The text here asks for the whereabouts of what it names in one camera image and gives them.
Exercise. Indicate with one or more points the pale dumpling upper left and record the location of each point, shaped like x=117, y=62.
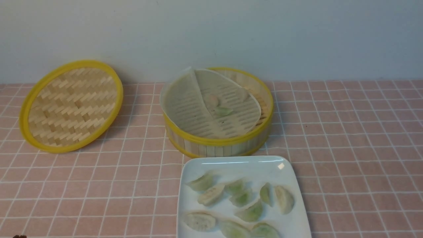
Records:
x=212, y=195

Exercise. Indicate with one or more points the yellow-rimmed bamboo steamer lid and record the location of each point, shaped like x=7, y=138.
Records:
x=71, y=106

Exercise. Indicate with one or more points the green dumpling centre plate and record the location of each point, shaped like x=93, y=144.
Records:
x=252, y=213

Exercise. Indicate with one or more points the pale dumpling right side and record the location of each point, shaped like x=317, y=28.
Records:
x=285, y=199

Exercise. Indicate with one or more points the white perforated steamer liner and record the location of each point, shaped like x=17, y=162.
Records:
x=183, y=102

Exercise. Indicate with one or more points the pale dumpling lower left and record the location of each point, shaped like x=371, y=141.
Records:
x=198, y=221

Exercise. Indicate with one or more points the white square plate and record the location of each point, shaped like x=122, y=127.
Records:
x=256, y=171

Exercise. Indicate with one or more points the pinkish dumpling in steamer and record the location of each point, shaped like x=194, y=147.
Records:
x=212, y=100

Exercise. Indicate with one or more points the small green dumpling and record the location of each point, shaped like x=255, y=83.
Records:
x=265, y=194

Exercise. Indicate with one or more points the yellow-rimmed bamboo steamer basket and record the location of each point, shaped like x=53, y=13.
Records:
x=247, y=144

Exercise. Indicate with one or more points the green dumpling bottom edge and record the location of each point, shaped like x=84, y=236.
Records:
x=231, y=229

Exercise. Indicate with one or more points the pale dumpling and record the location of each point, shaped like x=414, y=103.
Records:
x=198, y=221
x=285, y=199
x=212, y=195

